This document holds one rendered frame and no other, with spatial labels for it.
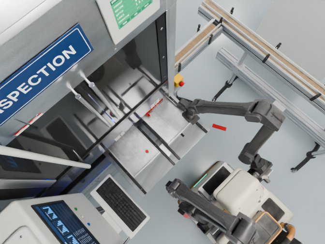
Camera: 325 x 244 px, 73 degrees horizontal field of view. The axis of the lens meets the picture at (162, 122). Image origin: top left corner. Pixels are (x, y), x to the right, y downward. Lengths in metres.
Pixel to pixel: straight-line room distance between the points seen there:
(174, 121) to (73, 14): 1.20
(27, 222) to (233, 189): 0.93
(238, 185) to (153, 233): 1.54
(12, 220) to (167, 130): 1.06
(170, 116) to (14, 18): 1.28
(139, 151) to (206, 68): 1.60
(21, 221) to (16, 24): 0.79
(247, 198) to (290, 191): 1.65
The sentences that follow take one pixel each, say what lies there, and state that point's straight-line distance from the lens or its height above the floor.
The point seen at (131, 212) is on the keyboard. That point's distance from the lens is 1.72.
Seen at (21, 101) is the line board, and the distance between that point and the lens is 0.76.
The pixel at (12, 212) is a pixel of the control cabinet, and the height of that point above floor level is 1.55.
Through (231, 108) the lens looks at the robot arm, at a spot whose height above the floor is 1.52.
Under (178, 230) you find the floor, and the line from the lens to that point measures 2.56.
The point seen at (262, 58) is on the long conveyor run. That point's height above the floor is 0.91.
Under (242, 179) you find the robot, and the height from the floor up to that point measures 1.35.
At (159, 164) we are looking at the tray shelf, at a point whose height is 0.88.
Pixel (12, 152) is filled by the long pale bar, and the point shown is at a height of 1.86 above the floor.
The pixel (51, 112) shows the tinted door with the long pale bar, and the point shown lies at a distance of 0.90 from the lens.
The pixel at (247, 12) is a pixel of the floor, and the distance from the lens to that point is 3.49.
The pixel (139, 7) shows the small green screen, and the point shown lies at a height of 1.93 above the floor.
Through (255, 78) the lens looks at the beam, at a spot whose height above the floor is 0.55.
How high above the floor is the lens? 2.51
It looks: 75 degrees down
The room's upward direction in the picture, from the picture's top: 8 degrees counter-clockwise
